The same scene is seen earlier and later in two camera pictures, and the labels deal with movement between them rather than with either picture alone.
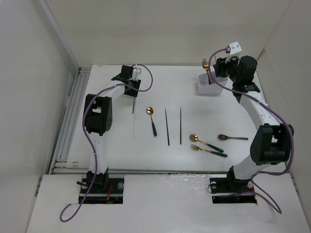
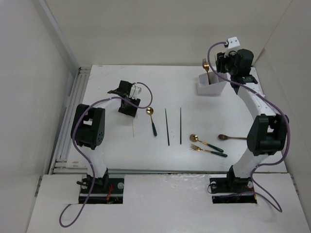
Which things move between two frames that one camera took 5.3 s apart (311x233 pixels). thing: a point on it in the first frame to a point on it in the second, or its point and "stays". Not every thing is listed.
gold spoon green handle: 149,110 stays
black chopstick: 180,143 stays
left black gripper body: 132,91 to 129,109
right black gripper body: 228,65 stays
